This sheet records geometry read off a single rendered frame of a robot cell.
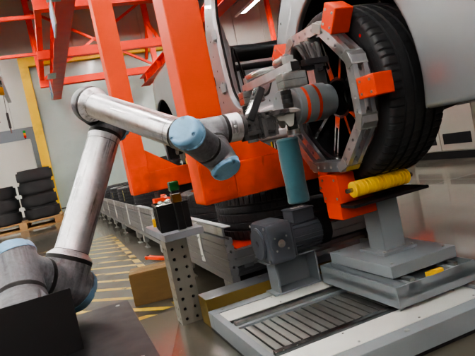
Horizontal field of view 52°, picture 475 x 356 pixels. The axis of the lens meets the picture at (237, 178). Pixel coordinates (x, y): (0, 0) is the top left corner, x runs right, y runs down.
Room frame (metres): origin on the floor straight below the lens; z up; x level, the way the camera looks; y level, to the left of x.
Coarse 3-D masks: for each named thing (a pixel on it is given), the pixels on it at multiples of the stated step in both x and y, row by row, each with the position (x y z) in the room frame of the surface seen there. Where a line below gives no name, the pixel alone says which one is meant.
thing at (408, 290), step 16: (336, 272) 1.96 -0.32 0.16; (352, 272) 1.95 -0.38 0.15; (416, 272) 1.80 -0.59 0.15; (432, 272) 1.68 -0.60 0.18; (448, 272) 1.70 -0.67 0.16; (464, 272) 1.73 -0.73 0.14; (352, 288) 1.88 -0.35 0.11; (368, 288) 1.77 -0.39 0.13; (384, 288) 1.68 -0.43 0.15; (400, 288) 1.62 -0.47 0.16; (416, 288) 1.65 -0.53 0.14; (432, 288) 1.67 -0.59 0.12; (448, 288) 1.70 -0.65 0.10; (400, 304) 1.62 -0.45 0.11
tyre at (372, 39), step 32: (352, 32) 1.70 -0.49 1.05; (384, 32) 1.64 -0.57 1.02; (384, 64) 1.58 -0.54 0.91; (416, 64) 1.61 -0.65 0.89; (384, 96) 1.60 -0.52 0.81; (416, 96) 1.61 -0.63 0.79; (384, 128) 1.63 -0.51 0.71; (416, 128) 1.65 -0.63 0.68; (384, 160) 1.69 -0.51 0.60; (416, 160) 1.80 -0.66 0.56
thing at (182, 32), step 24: (168, 0) 2.12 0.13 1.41; (192, 0) 2.16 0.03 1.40; (168, 24) 2.12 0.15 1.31; (192, 24) 2.15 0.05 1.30; (168, 48) 2.17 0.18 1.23; (192, 48) 2.15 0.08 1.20; (168, 72) 2.25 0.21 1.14; (192, 72) 2.14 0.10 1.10; (192, 96) 2.13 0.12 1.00; (216, 96) 2.17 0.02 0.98; (192, 168) 2.19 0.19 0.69; (216, 192) 2.13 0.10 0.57
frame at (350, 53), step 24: (312, 24) 1.76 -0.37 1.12; (288, 48) 1.95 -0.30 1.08; (336, 48) 1.66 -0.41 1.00; (360, 48) 1.63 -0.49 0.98; (360, 72) 1.63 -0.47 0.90; (360, 120) 1.60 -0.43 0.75; (312, 144) 2.02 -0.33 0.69; (360, 144) 1.70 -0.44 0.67; (312, 168) 1.94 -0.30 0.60; (336, 168) 1.79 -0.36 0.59
